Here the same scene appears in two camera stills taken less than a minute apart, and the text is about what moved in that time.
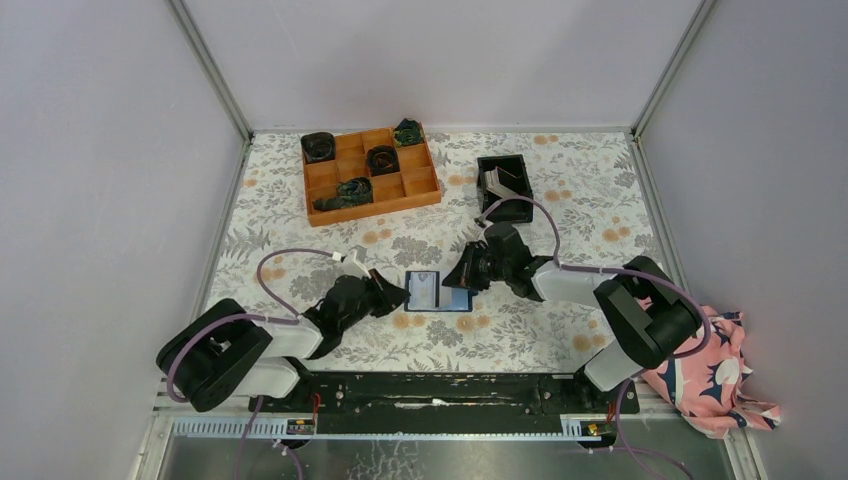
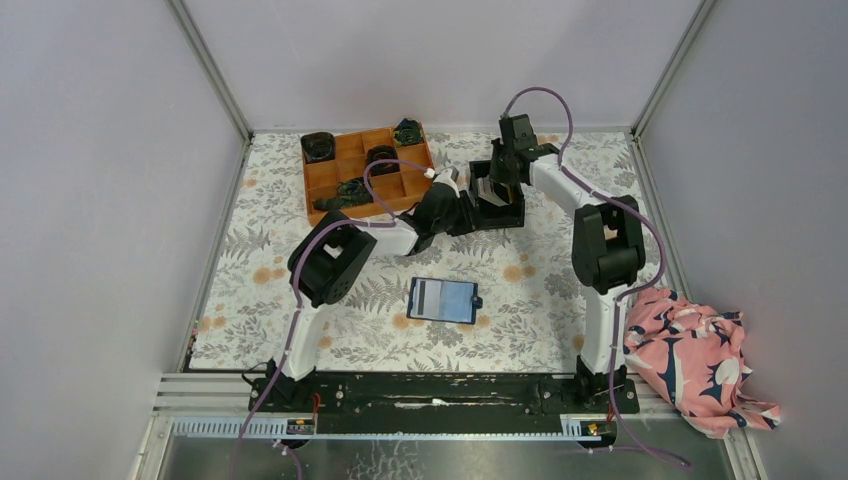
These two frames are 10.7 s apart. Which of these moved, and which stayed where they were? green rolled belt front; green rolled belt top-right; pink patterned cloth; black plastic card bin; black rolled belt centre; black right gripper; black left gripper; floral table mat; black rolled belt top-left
Moved: black left gripper; black plastic card bin; black right gripper
Stayed: black rolled belt top-left; pink patterned cloth; green rolled belt top-right; floral table mat; black rolled belt centre; green rolled belt front
